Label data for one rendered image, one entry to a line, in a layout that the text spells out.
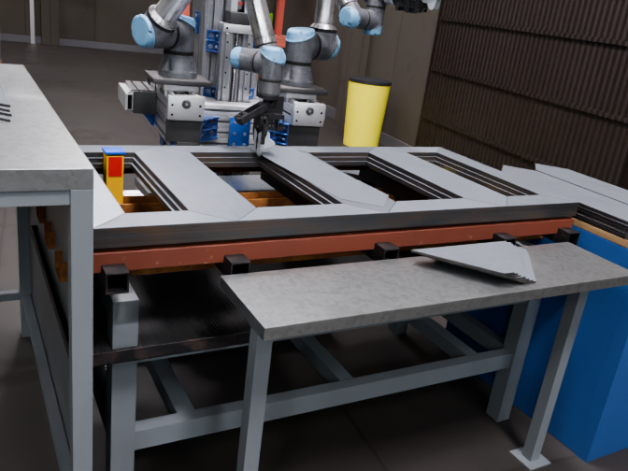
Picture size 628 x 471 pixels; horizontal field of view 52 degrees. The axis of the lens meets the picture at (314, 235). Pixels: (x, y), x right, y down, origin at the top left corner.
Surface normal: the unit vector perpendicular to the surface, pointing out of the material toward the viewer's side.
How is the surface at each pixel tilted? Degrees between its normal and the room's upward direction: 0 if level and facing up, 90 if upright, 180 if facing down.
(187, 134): 90
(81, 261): 90
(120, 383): 90
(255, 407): 90
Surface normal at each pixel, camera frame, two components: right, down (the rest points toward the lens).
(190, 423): 0.47, 0.36
